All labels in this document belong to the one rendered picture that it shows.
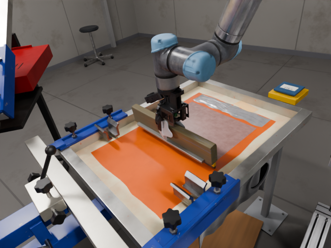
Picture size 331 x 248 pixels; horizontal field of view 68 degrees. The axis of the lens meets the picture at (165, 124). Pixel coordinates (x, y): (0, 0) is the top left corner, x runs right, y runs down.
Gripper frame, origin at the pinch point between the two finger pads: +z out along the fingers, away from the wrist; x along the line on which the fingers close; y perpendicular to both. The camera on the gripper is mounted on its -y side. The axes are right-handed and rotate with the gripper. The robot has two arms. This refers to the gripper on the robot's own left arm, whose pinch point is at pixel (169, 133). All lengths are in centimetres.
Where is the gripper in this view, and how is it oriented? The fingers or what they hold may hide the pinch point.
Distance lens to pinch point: 89.5
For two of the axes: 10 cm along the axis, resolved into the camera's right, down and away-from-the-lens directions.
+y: 6.6, 3.9, -6.4
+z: 0.9, 8.0, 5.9
